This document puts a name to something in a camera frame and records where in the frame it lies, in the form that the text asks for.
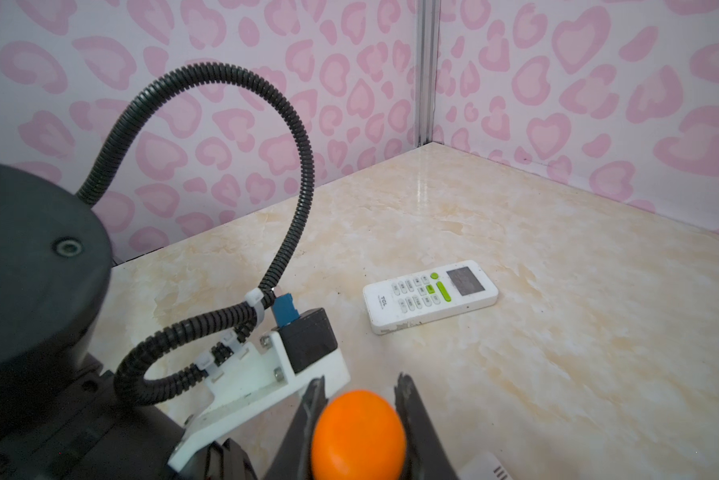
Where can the aluminium corner frame post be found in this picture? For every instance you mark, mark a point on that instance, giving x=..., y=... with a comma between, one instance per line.
x=426, y=50

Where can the small white remote control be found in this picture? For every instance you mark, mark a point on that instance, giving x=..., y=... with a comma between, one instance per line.
x=484, y=466

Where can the white remote with green buttons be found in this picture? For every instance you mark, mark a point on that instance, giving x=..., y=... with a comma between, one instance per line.
x=428, y=296

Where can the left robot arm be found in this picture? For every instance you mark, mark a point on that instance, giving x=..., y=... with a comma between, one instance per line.
x=59, y=415

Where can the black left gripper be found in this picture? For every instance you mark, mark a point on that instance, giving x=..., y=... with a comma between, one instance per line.
x=219, y=461

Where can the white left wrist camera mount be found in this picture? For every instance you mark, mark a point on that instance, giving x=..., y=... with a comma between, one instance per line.
x=301, y=355

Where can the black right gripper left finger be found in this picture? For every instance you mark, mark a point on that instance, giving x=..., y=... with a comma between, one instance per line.
x=293, y=460

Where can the orange black screwdriver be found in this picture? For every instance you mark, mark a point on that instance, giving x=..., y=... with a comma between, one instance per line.
x=358, y=436

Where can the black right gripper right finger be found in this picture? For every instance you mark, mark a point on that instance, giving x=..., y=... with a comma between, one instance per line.
x=425, y=457

